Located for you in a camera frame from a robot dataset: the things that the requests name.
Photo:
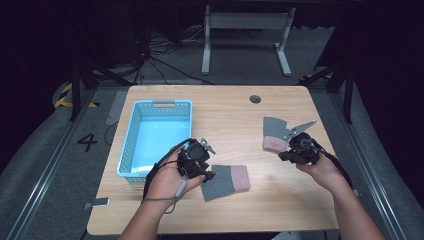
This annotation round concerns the black metal stand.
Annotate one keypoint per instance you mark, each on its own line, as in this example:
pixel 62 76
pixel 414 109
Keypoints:
pixel 348 93
pixel 76 90

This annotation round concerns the gray floor tape strip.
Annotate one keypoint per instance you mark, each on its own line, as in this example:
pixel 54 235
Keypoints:
pixel 116 106

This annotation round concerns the yellow black hazard tape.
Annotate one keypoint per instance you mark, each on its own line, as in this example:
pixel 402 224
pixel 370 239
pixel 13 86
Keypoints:
pixel 65 95

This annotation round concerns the light blue plastic basket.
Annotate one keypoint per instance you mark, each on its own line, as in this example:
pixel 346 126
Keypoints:
pixel 156 143

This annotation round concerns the gray and pink sock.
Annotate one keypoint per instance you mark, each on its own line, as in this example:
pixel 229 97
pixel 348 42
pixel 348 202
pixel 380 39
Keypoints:
pixel 274 133
pixel 226 181

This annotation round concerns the white metal desk frame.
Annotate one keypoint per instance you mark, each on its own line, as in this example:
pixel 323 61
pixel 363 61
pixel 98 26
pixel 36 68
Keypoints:
pixel 246 21

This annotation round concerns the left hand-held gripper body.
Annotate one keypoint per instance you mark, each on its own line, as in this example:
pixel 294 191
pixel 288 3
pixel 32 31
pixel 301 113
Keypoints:
pixel 193 158

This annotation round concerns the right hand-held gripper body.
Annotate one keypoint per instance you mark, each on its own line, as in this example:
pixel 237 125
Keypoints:
pixel 305 150

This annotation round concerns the person's left hand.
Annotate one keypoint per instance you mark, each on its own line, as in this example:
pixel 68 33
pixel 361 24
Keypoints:
pixel 165 180

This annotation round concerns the person's right hand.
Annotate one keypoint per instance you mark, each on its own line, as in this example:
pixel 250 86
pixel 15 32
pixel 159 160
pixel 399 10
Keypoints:
pixel 325 175

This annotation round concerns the aluminium floor rail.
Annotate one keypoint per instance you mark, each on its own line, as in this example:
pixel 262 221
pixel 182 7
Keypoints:
pixel 50 170
pixel 370 173

